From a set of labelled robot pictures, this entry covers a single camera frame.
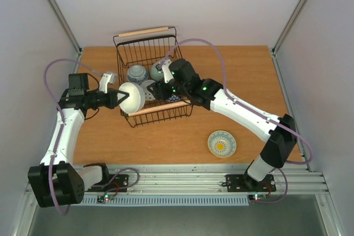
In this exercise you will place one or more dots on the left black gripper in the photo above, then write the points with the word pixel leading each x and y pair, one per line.
pixel 113 101

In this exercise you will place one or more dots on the left controller board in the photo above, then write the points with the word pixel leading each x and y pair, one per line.
pixel 104 198

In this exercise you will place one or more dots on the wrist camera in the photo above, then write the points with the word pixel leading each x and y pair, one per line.
pixel 164 66
pixel 108 78

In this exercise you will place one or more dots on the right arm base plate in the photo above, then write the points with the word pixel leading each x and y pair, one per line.
pixel 239 183

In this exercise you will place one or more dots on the plain white bowl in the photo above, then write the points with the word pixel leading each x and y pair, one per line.
pixel 135 100

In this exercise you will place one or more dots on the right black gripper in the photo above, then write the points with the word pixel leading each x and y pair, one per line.
pixel 158 91

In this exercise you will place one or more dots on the aluminium rail frame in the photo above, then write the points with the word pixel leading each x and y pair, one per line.
pixel 206 179

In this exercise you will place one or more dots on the grey slotted cable duct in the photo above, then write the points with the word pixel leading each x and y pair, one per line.
pixel 168 200

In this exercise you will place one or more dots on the black wire dish rack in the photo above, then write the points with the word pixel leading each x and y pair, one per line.
pixel 146 51

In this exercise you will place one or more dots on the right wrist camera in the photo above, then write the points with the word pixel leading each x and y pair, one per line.
pixel 164 66

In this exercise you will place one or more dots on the right controller board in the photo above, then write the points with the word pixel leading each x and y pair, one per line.
pixel 258 197

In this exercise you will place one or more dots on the celadon green bowl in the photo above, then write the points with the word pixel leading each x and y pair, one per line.
pixel 156 72

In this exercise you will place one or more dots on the controller board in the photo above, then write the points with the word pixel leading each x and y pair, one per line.
pixel 258 197
pixel 104 198

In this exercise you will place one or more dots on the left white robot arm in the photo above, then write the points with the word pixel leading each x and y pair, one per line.
pixel 54 181

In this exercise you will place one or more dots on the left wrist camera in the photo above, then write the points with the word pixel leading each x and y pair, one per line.
pixel 108 78

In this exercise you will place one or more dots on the red patterned bowl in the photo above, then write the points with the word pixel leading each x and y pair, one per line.
pixel 173 99

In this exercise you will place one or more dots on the white yellow bowl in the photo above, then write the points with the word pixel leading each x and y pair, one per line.
pixel 221 144

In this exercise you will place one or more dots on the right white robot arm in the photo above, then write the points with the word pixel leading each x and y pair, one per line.
pixel 278 133

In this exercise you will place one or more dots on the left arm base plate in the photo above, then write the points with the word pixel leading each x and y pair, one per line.
pixel 121 181

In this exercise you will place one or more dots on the blue floral bowl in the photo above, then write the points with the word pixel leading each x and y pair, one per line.
pixel 137 74

